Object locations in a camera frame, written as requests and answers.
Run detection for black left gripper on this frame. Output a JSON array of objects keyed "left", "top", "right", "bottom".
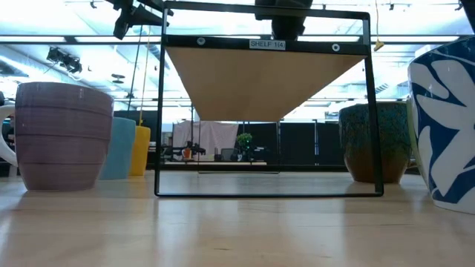
[{"left": 105, "top": 0, "right": 174, "bottom": 41}]

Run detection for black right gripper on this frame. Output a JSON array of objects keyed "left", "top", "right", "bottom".
[{"left": 254, "top": 0, "right": 315, "bottom": 42}]

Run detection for dark teal speckled brown mug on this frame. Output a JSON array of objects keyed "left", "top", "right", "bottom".
[{"left": 338, "top": 101, "right": 412, "bottom": 185}]

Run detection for yellow mug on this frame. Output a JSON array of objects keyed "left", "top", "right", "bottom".
[{"left": 128, "top": 125, "right": 152, "bottom": 177}]

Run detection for pale teal mug white interior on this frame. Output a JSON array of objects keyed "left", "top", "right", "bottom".
[{"left": 98, "top": 116, "right": 137, "bottom": 181}]

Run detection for purple ribbed mug white handle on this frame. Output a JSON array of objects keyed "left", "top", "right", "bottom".
[{"left": 0, "top": 82, "right": 115, "bottom": 193}]

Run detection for black ceiling rig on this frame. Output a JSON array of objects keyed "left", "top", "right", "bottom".
[{"left": 46, "top": 47, "right": 83, "bottom": 74}]

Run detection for black partition panels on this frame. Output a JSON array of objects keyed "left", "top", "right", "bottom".
[{"left": 237, "top": 121, "right": 346, "bottom": 167}]

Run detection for green potted plant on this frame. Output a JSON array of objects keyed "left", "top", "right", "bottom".
[{"left": 236, "top": 132, "right": 254, "bottom": 151}]

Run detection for white curtain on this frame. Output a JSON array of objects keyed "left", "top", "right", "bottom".
[{"left": 171, "top": 120, "right": 240, "bottom": 156}]

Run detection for blue white floral mug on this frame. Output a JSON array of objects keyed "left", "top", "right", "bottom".
[{"left": 406, "top": 36, "right": 475, "bottom": 215}]

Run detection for yellow hanging hook cord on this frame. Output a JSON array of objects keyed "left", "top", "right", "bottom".
[{"left": 373, "top": 0, "right": 386, "bottom": 52}]

